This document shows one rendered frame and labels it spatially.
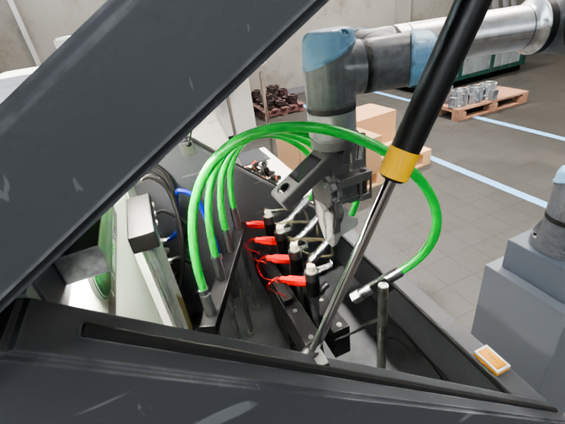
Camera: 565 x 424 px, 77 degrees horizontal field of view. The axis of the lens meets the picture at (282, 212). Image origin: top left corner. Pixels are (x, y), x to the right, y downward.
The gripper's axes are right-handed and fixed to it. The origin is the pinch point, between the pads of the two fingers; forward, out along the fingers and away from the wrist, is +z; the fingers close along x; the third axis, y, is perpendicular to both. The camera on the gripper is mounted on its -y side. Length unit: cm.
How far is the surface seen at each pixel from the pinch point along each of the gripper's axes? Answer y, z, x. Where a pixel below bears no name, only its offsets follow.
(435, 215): 9.2, -10.8, -15.9
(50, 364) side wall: -31, -27, -35
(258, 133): -11.9, -25.6, -6.6
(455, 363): 17.8, 27.0, -16.8
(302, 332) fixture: -8.5, 18.1, -2.3
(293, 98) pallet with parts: 191, 95, 479
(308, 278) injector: -5.3, 6.0, -1.2
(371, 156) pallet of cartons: 141, 85, 193
